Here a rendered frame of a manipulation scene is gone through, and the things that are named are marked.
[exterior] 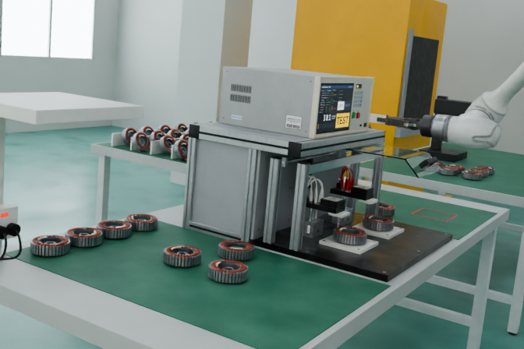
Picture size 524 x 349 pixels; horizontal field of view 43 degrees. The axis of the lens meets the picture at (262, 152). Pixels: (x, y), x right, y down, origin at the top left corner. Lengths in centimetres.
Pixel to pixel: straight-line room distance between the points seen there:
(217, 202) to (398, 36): 385
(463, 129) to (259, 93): 68
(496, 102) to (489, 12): 526
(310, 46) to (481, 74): 215
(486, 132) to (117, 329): 130
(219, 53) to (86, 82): 410
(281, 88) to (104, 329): 105
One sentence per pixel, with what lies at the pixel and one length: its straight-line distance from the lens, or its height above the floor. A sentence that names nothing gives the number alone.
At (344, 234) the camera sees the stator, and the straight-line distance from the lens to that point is 222.
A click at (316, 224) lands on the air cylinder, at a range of 230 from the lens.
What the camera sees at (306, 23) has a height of 164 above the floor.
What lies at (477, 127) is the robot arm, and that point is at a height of 120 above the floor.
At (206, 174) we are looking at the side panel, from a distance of 228.
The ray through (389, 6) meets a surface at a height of 183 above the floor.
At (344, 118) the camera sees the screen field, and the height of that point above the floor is 118.
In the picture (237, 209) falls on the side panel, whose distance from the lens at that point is 223.
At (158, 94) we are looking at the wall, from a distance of 975.
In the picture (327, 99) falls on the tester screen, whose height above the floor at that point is 124.
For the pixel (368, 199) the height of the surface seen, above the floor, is 88.
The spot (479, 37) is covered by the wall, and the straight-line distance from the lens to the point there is 759.
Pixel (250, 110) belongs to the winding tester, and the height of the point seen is 118.
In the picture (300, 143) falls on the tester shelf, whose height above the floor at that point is 111.
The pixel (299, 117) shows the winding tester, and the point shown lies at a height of 118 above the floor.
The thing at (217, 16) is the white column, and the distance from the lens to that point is 620.
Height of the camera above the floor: 140
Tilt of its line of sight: 9 degrees down
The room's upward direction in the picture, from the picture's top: 5 degrees clockwise
